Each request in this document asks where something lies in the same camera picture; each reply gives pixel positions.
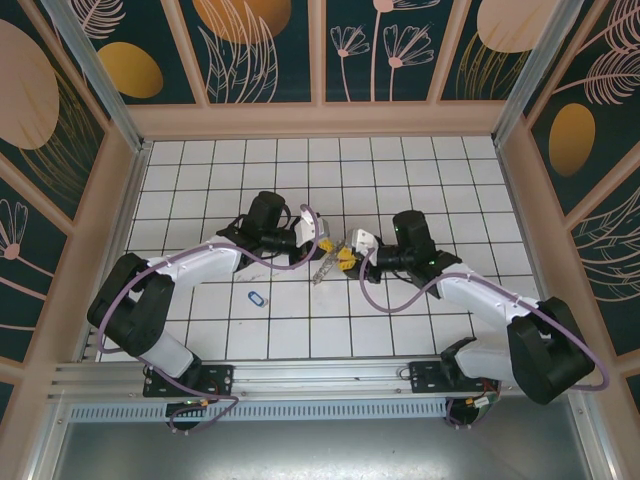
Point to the metal keyring plate with rings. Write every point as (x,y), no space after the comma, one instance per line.
(327,265)

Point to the blue tag key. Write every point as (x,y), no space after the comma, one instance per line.
(256,298)

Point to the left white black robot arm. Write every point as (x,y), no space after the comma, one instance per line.
(200,262)

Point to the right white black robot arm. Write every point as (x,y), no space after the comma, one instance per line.
(480,295)

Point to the grey metal sheet panel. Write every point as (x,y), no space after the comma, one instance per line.
(320,450)

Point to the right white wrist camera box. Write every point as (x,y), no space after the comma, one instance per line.
(362,239)

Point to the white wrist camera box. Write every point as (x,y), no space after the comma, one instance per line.
(362,239)
(312,227)

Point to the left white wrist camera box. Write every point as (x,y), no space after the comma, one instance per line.
(312,227)

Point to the long aluminium base rail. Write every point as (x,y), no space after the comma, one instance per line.
(320,372)

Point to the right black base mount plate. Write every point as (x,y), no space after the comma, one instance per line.
(425,377)

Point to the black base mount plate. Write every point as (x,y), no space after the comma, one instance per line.
(220,377)
(425,377)

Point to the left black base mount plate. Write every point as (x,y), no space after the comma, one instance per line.
(220,377)

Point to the aluminium corner post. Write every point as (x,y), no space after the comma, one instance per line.
(97,65)
(530,65)

